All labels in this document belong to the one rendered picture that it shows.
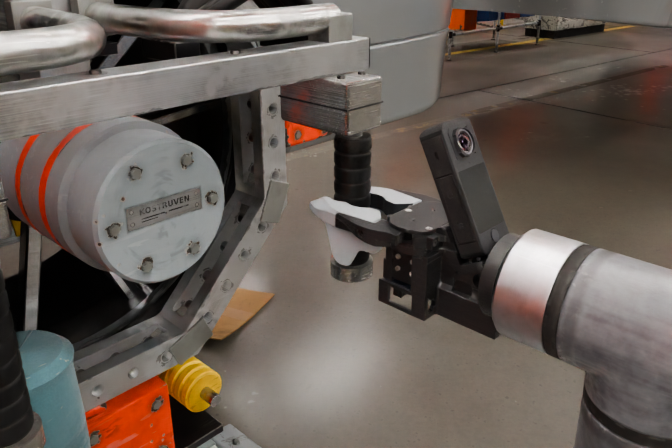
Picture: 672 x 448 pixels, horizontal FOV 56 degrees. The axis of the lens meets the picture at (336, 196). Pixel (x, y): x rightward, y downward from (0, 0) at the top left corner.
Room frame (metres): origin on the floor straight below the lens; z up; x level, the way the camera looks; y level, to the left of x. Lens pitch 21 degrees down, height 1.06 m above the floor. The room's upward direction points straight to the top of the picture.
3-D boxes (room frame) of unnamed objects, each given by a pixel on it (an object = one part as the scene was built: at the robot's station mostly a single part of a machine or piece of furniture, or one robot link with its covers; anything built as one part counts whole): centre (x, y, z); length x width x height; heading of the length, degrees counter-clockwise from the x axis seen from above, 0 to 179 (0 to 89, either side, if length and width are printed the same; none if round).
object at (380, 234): (0.52, -0.04, 0.83); 0.09 x 0.05 x 0.02; 56
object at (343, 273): (0.58, -0.02, 0.83); 0.04 x 0.04 x 0.16
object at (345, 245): (0.55, -0.01, 0.80); 0.09 x 0.03 x 0.06; 56
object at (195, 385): (0.77, 0.26, 0.51); 0.29 x 0.06 x 0.06; 47
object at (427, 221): (0.50, -0.10, 0.80); 0.12 x 0.08 x 0.09; 47
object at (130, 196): (0.57, 0.22, 0.85); 0.21 x 0.14 x 0.14; 47
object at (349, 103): (0.60, 0.01, 0.93); 0.09 x 0.05 x 0.05; 47
